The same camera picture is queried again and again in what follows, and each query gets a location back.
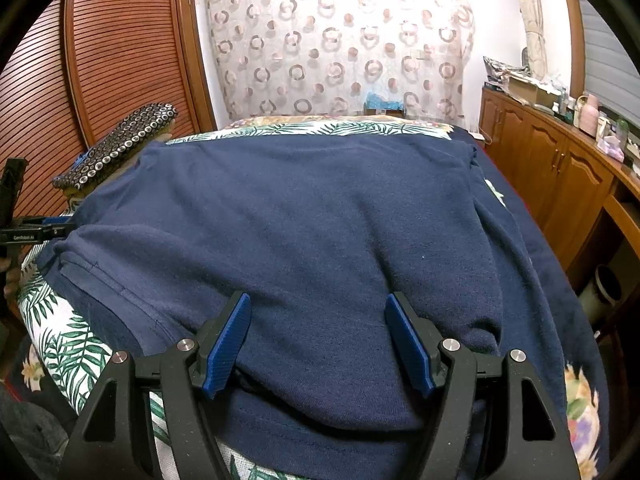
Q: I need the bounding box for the wooden cabinet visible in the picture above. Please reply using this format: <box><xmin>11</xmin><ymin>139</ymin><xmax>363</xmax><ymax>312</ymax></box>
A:
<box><xmin>477</xmin><ymin>85</ymin><xmax>640</xmax><ymax>313</ymax></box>

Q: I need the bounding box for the floral bedspread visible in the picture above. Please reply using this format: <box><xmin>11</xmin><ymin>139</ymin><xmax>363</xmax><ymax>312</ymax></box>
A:
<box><xmin>15</xmin><ymin>114</ymin><xmax>603</xmax><ymax>480</ymax></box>

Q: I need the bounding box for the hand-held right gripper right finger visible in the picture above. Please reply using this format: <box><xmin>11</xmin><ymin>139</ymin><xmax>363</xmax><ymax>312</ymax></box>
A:
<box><xmin>384</xmin><ymin>291</ymin><xmax>581</xmax><ymax>480</ymax></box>

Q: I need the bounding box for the person's left hand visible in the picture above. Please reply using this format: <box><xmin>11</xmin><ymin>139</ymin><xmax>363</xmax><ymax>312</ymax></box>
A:
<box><xmin>0</xmin><ymin>257</ymin><xmax>22</xmax><ymax>301</ymax></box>

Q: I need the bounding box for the circle-patterned curtain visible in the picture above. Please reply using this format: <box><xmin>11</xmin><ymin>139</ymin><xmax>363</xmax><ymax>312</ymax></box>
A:
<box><xmin>205</xmin><ymin>0</ymin><xmax>476</xmax><ymax>132</ymax></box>

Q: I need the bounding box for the wooden louvered wardrobe door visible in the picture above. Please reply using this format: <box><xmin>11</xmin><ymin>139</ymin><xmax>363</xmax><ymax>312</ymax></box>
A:
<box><xmin>0</xmin><ymin>0</ymin><xmax>219</xmax><ymax>223</ymax></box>

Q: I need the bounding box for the patterned bag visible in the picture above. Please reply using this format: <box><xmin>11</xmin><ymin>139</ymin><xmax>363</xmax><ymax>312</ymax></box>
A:
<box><xmin>482</xmin><ymin>56</ymin><xmax>527</xmax><ymax>92</ymax></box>

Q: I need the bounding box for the cardboard box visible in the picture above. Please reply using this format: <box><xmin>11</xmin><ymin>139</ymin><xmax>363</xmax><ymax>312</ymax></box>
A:
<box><xmin>506</xmin><ymin>72</ymin><xmax>555</xmax><ymax>107</ymax></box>

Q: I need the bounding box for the white pot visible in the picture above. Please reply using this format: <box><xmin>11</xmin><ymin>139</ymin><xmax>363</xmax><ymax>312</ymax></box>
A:
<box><xmin>576</xmin><ymin>264</ymin><xmax>624</xmax><ymax>327</ymax></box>

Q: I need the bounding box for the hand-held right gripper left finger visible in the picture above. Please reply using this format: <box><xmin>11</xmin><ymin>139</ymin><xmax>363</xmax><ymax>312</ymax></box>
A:
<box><xmin>59</xmin><ymin>291</ymin><xmax>252</xmax><ymax>480</ymax></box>

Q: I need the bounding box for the black studded pillow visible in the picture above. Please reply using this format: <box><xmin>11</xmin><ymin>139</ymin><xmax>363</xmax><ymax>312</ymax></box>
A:
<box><xmin>51</xmin><ymin>102</ymin><xmax>179</xmax><ymax>193</ymax></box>

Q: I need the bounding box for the pink tissue pack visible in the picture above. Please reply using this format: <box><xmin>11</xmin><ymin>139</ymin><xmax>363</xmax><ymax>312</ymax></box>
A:
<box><xmin>599</xmin><ymin>136</ymin><xmax>627</xmax><ymax>163</ymax></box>

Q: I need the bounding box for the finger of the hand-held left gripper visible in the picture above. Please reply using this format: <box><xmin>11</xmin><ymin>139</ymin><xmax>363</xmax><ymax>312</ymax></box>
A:
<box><xmin>20</xmin><ymin>215</ymin><xmax>77</xmax><ymax>229</ymax></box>
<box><xmin>0</xmin><ymin>226</ymin><xmax>76</xmax><ymax>247</ymax></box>

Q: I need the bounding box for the grey window shutter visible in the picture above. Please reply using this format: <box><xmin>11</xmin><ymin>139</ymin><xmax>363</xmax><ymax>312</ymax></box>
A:
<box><xmin>580</xmin><ymin>4</ymin><xmax>640</xmax><ymax>128</ymax></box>

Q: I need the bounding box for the navy t-shirt with orange print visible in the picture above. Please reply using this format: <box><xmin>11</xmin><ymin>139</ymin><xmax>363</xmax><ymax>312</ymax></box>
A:
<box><xmin>36</xmin><ymin>132</ymin><xmax>506</xmax><ymax>480</ymax></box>

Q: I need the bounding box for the dark grey cloth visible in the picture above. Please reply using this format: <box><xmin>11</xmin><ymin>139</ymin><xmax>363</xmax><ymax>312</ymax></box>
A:
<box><xmin>0</xmin><ymin>382</ymin><xmax>73</xmax><ymax>480</ymax></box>

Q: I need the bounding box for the blue cloth bundle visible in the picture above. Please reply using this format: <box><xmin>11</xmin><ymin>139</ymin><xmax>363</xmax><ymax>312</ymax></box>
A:
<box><xmin>364</xmin><ymin>92</ymin><xmax>407</xmax><ymax>117</ymax></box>

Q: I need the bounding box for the pink kettle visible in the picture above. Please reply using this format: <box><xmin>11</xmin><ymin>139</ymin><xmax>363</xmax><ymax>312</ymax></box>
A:
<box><xmin>575</xmin><ymin>92</ymin><xmax>602</xmax><ymax>136</ymax></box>

